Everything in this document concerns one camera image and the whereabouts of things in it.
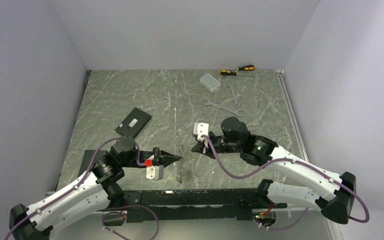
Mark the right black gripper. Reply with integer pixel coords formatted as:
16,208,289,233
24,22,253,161
191,134,242,159

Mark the silver toothed key organizer ring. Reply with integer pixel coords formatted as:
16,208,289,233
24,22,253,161
175,143,186,184

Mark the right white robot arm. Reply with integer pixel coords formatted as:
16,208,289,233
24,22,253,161
191,117,356,225

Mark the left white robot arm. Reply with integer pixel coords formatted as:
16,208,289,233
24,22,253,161
5,136,181,240

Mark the large silver open-end wrench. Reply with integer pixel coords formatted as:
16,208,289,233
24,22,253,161
203,98,245,117

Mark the black flat device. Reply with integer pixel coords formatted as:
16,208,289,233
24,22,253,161
115,107,152,138

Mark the small silver open-end wrench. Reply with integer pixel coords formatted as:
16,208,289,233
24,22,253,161
228,83,241,108

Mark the near yellow-black screwdriver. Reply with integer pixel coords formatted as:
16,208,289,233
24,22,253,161
219,69,252,77

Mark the yellow-black screwdriver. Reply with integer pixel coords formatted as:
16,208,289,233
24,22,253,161
219,69,252,77
235,65,255,72

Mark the far yellow-black screwdriver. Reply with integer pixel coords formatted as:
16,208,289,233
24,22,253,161
235,65,255,72

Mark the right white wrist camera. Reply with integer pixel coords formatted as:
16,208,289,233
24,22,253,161
193,122,210,142

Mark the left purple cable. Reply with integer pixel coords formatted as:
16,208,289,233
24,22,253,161
3,137,147,240

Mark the purple cable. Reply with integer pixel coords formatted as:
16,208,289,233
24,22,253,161
201,134,370,224
3,137,147,240

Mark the white rectangular network switch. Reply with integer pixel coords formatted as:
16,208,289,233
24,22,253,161
200,73,221,92

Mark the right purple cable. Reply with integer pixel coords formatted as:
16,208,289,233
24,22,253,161
201,134,370,224

